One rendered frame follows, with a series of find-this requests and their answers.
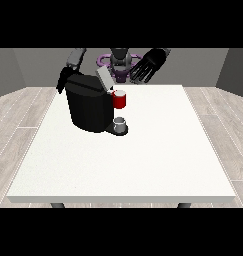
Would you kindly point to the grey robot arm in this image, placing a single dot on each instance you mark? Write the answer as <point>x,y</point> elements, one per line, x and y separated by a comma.
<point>167,51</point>
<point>76,57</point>

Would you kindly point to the pale grey machine lid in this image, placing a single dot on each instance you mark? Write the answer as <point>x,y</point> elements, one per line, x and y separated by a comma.
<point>104,77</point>

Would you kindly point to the red pod holder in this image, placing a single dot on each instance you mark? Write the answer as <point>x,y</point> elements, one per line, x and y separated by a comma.
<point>119,102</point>

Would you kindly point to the black coffee machine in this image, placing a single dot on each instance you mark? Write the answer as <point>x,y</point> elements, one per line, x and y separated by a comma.
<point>88,106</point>

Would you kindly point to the grey robot trunk purple rings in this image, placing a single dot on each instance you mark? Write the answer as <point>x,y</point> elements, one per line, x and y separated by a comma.
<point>119,60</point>

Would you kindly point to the small grey cup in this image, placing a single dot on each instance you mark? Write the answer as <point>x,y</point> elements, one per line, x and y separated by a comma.
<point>119,125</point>

